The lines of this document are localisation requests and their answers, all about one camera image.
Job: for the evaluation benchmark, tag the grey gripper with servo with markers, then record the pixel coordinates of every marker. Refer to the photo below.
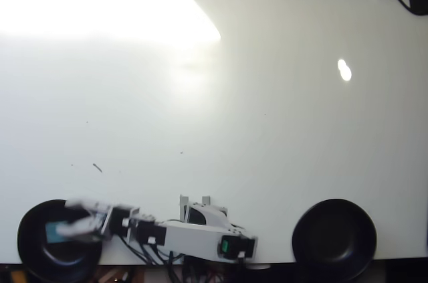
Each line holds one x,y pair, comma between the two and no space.
117,221

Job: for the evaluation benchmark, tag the blue foam cube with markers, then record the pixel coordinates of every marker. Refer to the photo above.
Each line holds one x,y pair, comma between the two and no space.
51,234

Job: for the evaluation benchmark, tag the white Koch robot arm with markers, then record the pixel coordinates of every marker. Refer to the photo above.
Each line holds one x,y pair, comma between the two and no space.
190,236

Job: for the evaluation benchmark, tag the black round bowl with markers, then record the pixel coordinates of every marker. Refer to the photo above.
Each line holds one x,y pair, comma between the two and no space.
334,239
60,253

